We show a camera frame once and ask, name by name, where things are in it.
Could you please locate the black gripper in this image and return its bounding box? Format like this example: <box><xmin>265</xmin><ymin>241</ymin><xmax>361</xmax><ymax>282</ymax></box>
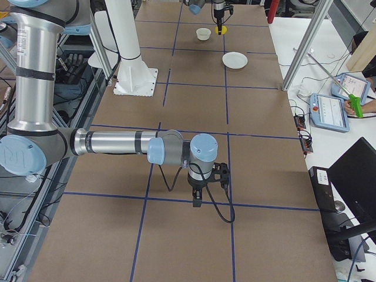
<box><xmin>213</xmin><ymin>2</ymin><xmax>225</xmax><ymax>35</ymax></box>
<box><xmin>187</xmin><ymin>175</ymin><xmax>207</xmax><ymax>207</ymax></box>

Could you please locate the yellow lemon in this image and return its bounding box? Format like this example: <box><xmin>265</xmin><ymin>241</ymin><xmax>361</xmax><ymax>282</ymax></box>
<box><xmin>214</xmin><ymin>25</ymin><xmax>227</xmax><ymax>35</ymax></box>

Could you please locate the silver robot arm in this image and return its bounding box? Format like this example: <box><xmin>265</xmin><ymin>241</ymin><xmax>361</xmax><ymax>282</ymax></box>
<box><xmin>1</xmin><ymin>1</ymin><xmax>218</xmax><ymax>207</ymax></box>
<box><xmin>180</xmin><ymin>0</ymin><xmax>233</xmax><ymax>35</ymax></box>

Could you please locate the white bowl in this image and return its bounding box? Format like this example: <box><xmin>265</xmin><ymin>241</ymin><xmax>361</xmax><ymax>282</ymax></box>
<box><xmin>196</xmin><ymin>28</ymin><xmax>212</xmax><ymax>41</ymax></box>

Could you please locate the white plate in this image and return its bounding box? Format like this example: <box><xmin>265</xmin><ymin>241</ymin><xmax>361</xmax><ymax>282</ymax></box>
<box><xmin>222</xmin><ymin>52</ymin><xmax>248</xmax><ymax>69</ymax></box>

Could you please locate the red fire extinguisher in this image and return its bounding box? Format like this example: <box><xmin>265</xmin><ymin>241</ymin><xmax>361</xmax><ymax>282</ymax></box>
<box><xmin>267</xmin><ymin>0</ymin><xmax>280</xmax><ymax>24</ymax></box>

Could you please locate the brown paper table mat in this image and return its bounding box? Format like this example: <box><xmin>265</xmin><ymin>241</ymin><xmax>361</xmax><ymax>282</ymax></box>
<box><xmin>29</xmin><ymin>1</ymin><xmax>337</xmax><ymax>281</ymax></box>

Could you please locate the white folded cloth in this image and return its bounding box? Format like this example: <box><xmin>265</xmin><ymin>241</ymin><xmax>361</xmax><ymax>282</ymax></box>
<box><xmin>297</xmin><ymin>85</ymin><xmax>312</xmax><ymax>98</ymax></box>

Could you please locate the black mini computer box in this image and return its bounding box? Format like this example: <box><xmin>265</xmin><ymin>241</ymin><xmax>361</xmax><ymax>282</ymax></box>
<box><xmin>308</xmin><ymin>166</ymin><xmax>345</xmax><ymax>213</ymax></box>

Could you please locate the near teach pendant tablet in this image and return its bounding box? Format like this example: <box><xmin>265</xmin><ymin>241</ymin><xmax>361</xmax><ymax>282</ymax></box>
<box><xmin>309</xmin><ymin>93</ymin><xmax>350</xmax><ymax>133</ymax></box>

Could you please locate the teach pendant tablet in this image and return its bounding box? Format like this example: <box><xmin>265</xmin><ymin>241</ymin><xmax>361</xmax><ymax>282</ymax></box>
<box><xmin>309</xmin><ymin>93</ymin><xmax>350</xmax><ymax>133</ymax></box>
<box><xmin>331</xmin><ymin>73</ymin><xmax>371</xmax><ymax>105</ymax></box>

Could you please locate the far teach pendant tablet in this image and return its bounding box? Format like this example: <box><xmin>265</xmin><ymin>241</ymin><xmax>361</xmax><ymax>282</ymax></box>
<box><xmin>331</xmin><ymin>73</ymin><xmax>371</xmax><ymax>105</ymax></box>

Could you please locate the black monitor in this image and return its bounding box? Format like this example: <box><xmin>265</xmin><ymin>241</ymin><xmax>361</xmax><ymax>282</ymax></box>
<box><xmin>328</xmin><ymin>137</ymin><xmax>375</xmax><ymax>223</ymax></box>

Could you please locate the person in black shirt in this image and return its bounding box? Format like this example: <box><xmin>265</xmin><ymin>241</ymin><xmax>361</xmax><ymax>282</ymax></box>
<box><xmin>344</xmin><ymin>31</ymin><xmax>376</xmax><ymax>115</ymax></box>

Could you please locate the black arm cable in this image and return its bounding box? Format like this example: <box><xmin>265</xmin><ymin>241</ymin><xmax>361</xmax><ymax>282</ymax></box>
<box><xmin>158</xmin><ymin>164</ymin><xmax>236</xmax><ymax>224</ymax></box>

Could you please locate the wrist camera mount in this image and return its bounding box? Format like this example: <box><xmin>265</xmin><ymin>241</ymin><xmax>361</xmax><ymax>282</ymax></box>
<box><xmin>208</xmin><ymin>162</ymin><xmax>230</xmax><ymax>192</ymax></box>

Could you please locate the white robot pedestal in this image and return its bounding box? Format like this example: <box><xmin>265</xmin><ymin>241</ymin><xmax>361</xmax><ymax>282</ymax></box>
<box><xmin>105</xmin><ymin>0</ymin><xmax>158</xmax><ymax>97</ymax></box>

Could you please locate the aluminium frame post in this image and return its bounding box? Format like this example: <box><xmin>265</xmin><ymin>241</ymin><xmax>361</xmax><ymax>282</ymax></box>
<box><xmin>281</xmin><ymin>0</ymin><xmax>333</xmax><ymax>91</ymax></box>

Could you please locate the green handled reacher grabber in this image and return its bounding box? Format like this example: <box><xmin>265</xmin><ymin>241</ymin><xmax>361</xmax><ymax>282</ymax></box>
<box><xmin>307</xmin><ymin>52</ymin><xmax>364</xmax><ymax>118</ymax></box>

